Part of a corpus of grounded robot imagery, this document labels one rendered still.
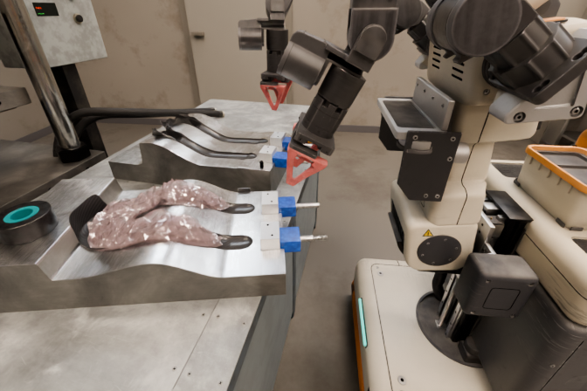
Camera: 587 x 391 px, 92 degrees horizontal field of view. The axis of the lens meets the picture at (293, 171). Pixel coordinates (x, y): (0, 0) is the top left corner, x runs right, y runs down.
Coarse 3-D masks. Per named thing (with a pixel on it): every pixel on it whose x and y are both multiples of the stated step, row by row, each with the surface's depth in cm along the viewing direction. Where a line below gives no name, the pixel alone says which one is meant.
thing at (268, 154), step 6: (264, 150) 77; (270, 150) 77; (276, 150) 80; (264, 156) 76; (270, 156) 76; (276, 156) 77; (282, 156) 77; (270, 162) 77; (276, 162) 77; (282, 162) 76; (306, 162) 77
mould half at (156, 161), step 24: (216, 120) 99; (144, 144) 78; (168, 144) 78; (216, 144) 88; (240, 144) 88; (264, 144) 87; (120, 168) 85; (144, 168) 82; (168, 168) 80; (192, 168) 78; (216, 168) 76; (240, 168) 75; (264, 168) 74
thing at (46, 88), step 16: (0, 0) 76; (16, 0) 78; (16, 16) 79; (16, 32) 80; (32, 32) 83; (32, 48) 83; (32, 64) 85; (48, 64) 88; (32, 80) 87; (48, 80) 88; (48, 96) 89; (48, 112) 91; (64, 112) 94; (64, 128) 95; (64, 144) 97; (80, 144) 102; (64, 160) 98; (80, 160) 100
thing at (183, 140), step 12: (168, 120) 87; (180, 120) 90; (192, 120) 93; (156, 132) 80; (168, 132) 85; (204, 132) 91; (216, 132) 94; (192, 144) 84; (216, 156) 83; (228, 156) 82; (240, 156) 82; (252, 156) 81
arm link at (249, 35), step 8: (272, 0) 67; (280, 0) 68; (272, 8) 68; (280, 8) 68; (272, 16) 69; (280, 16) 69; (240, 24) 71; (248, 24) 71; (256, 24) 71; (240, 32) 71; (248, 32) 71; (256, 32) 71; (240, 40) 71; (248, 40) 71; (256, 40) 71; (240, 48) 73; (248, 48) 73; (256, 48) 73
